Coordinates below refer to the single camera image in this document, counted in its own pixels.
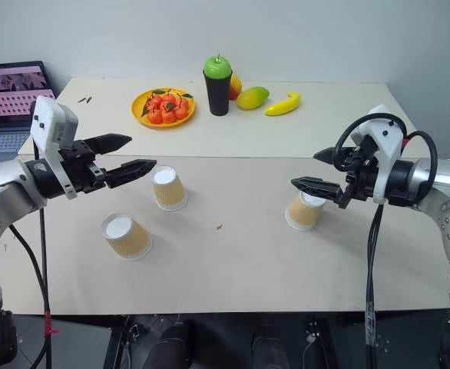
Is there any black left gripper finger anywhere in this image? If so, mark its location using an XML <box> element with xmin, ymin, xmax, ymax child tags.
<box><xmin>103</xmin><ymin>158</ymin><xmax>158</xmax><ymax>190</ymax></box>
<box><xmin>84</xmin><ymin>133</ymin><xmax>133</xmax><ymax>156</ymax></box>

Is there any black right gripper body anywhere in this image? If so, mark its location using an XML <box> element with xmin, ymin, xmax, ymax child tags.
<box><xmin>338</xmin><ymin>136</ymin><xmax>382</xmax><ymax>203</ymax></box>

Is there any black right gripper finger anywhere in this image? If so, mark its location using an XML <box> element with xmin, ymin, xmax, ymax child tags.
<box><xmin>313</xmin><ymin>146</ymin><xmax>346</xmax><ymax>165</ymax></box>
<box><xmin>290</xmin><ymin>176</ymin><xmax>349</xmax><ymax>209</ymax></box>

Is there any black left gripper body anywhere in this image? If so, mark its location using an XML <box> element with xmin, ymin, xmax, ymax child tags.
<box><xmin>58</xmin><ymin>140</ymin><xmax>109</xmax><ymax>194</ymax></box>

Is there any brown ribbed paper cup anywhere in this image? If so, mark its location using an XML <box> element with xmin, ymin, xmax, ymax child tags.
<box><xmin>284</xmin><ymin>190</ymin><xmax>326</xmax><ymax>232</ymax></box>
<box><xmin>101</xmin><ymin>212</ymin><xmax>154</xmax><ymax>262</ymax></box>
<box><xmin>151</xmin><ymin>165</ymin><xmax>189</xmax><ymax>212</ymax></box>

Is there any yellow plate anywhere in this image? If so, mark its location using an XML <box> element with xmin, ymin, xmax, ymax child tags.
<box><xmin>131</xmin><ymin>88</ymin><xmax>198</xmax><ymax>130</ymax></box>

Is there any yellow toy banana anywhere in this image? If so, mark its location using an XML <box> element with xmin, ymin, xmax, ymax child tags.
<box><xmin>264</xmin><ymin>91</ymin><xmax>302</xmax><ymax>117</ymax></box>

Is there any green yellow toy mango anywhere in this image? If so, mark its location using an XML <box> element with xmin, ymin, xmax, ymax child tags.
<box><xmin>236</xmin><ymin>86</ymin><xmax>271</xmax><ymax>111</ymax></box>

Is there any grey open laptop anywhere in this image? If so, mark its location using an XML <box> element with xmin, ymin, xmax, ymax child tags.
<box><xmin>0</xmin><ymin>60</ymin><xmax>58</xmax><ymax>155</ymax></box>

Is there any red yellow toy mango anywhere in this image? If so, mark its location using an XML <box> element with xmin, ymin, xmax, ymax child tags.
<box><xmin>228</xmin><ymin>74</ymin><xmax>243</xmax><ymax>101</ymax></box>

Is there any black plastic cup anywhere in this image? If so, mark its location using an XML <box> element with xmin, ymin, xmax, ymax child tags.
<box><xmin>203</xmin><ymin>69</ymin><xmax>234</xmax><ymax>116</ymax></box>

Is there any green toy apple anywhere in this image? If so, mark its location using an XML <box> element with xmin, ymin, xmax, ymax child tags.
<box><xmin>203</xmin><ymin>54</ymin><xmax>233</xmax><ymax>80</ymax></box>

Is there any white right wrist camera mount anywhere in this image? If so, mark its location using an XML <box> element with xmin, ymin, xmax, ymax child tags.
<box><xmin>357</xmin><ymin>103</ymin><xmax>407</xmax><ymax>204</ymax></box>

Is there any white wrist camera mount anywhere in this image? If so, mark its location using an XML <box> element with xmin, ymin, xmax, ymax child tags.
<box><xmin>357</xmin><ymin>103</ymin><xmax>407</xmax><ymax>204</ymax></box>
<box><xmin>30</xmin><ymin>95</ymin><xmax>80</xmax><ymax>201</ymax></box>

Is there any red wrist wire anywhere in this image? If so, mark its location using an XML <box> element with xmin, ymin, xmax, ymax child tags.
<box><xmin>400</xmin><ymin>131</ymin><xmax>422</xmax><ymax>150</ymax></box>

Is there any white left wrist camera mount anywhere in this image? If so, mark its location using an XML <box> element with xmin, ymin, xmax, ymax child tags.
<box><xmin>30</xmin><ymin>95</ymin><xmax>80</xmax><ymax>201</ymax></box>

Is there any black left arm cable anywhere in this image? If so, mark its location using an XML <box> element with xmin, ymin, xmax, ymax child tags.
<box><xmin>8</xmin><ymin>140</ymin><xmax>55</xmax><ymax>369</ymax></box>

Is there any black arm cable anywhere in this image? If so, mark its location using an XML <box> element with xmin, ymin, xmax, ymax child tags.
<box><xmin>333</xmin><ymin>113</ymin><xmax>439</xmax><ymax>369</ymax></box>
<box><xmin>8</xmin><ymin>140</ymin><xmax>55</xmax><ymax>369</ymax></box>

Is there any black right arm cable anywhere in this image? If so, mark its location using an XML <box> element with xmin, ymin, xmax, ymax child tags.
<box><xmin>333</xmin><ymin>113</ymin><xmax>439</xmax><ymax>369</ymax></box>

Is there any red tape on cable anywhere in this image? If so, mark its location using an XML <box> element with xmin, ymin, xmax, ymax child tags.
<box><xmin>43</xmin><ymin>311</ymin><xmax>61</xmax><ymax>337</ymax></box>

